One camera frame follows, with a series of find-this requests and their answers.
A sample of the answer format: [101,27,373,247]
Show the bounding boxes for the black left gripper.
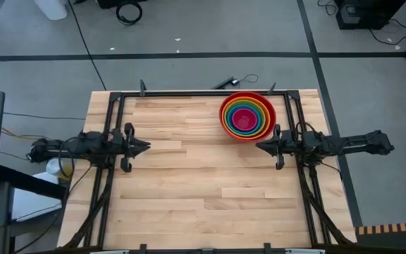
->
[109,122,152,174]

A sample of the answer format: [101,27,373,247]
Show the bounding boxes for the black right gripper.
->
[255,123,298,171]

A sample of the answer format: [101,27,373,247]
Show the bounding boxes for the small magenta plastic bowl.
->
[232,107,259,132]

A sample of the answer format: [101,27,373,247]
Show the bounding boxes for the blue plastic bowl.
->
[228,104,265,134]

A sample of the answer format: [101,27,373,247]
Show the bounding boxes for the green plastic bowl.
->
[226,101,269,136]

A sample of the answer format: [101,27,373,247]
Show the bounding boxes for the yellow plastic bowl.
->
[223,98,271,138]

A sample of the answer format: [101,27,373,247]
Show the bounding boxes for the orange plastic bowl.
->
[221,95,275,140]

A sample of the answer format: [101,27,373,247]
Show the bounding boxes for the nested rainbow bowls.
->
[219,91,278,143]

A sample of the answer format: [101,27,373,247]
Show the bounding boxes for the black power adapter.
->
[211,75,240,90]

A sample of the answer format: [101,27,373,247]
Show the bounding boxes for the white cup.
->
[45,158,63,176]

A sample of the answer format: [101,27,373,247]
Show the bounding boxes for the white paper sheet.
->
[10,171,63,222]

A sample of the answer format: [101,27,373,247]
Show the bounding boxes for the black orange striped ramp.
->
[355,221,406,250]

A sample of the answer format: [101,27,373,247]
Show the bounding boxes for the white cylindrical bin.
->
[32,0,68,21]

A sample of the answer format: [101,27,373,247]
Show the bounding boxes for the black computer box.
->
[335,0,406,30]

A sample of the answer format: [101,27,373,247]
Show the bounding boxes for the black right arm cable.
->
[295,121,319,142]

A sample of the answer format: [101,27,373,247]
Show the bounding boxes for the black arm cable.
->
[57,135,81,179]
[295,121,319,142]

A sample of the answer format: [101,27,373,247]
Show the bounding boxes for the black aluminium table frame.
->
[61,80,357,254]

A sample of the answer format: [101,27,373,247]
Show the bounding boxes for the thin black adapter cable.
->
[237,73,259,86]

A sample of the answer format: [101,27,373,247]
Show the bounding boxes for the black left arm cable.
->
[57,135,81,179]

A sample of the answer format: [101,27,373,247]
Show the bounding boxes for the thin black desk cable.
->
[2,111,87,121]

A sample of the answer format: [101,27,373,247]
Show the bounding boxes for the long black floor cable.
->
[67,0,108,91]

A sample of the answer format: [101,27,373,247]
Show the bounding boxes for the yellow cable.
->
[0,127,51,141]

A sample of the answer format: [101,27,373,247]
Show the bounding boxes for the coiled black cable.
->
[115,1,144,27]

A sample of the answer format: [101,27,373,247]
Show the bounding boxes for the black computer cable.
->
[368,19,406,46]

